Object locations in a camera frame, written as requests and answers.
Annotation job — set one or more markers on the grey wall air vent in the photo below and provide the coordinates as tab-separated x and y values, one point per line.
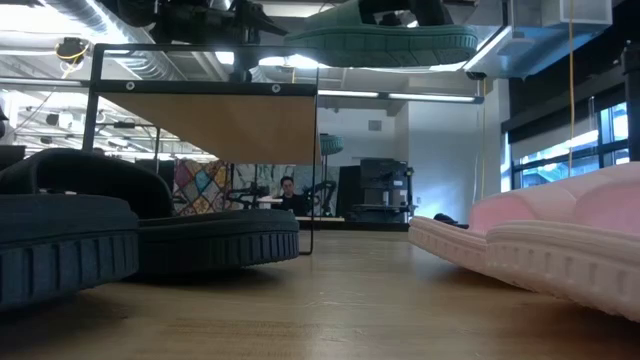
375	125

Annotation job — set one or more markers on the grey marbled wall panel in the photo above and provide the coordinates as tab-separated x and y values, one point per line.
265	175

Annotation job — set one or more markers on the wooden shelf black metal frame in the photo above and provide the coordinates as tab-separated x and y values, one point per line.
225	125

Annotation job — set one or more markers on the black flat screen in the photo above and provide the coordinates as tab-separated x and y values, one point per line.
12	156

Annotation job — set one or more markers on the seated person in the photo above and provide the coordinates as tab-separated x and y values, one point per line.
290	200

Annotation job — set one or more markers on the large office window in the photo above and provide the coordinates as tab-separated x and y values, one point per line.
550	167

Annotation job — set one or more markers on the tall black pole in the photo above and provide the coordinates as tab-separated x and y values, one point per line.
632	100

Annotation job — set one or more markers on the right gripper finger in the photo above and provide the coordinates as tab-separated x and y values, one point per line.
434	11
371	10

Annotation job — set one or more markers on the long ceiling light strip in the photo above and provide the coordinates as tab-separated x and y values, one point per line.
400	95

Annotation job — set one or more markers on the black rubber slide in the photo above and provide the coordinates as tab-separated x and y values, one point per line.
65	250
225	240

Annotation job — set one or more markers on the black robot arm with stand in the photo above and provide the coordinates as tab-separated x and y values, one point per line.
325	192
250	192

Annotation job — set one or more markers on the white rectangular air duct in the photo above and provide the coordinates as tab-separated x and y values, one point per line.
525	50

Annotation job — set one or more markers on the black rail clamp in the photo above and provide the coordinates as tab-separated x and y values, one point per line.
450	220

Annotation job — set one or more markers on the colourful patchwork quilt panel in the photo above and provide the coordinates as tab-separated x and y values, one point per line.
200	190

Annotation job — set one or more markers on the pink rubber slide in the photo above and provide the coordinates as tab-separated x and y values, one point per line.
550	200
575	270

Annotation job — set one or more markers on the black equipment cabinet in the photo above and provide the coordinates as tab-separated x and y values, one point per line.
380	180

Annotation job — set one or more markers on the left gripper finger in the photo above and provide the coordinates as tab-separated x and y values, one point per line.
262	27

